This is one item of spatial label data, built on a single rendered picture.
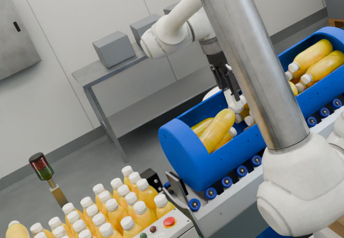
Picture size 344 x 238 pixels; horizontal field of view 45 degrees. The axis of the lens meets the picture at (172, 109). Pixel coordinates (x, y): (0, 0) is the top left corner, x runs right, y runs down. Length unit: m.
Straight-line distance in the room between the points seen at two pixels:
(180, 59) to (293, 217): 4.21
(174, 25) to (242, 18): 0.44
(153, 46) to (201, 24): 0.18
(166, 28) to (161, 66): 3.67
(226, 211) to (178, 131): 0.36
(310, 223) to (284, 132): 0.20
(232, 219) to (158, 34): 0.74
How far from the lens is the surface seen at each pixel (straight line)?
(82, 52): 4.70
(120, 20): 4.76
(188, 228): 1.25
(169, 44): 1.33
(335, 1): 5.42
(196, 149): 1.43
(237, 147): 1.51
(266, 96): 0.89
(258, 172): 1.64
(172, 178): 1.55
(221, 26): 0.87
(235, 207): 1.61
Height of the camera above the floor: 1.85
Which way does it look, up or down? 22 degrees down
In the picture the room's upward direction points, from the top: 23 degrees counter-clockwise
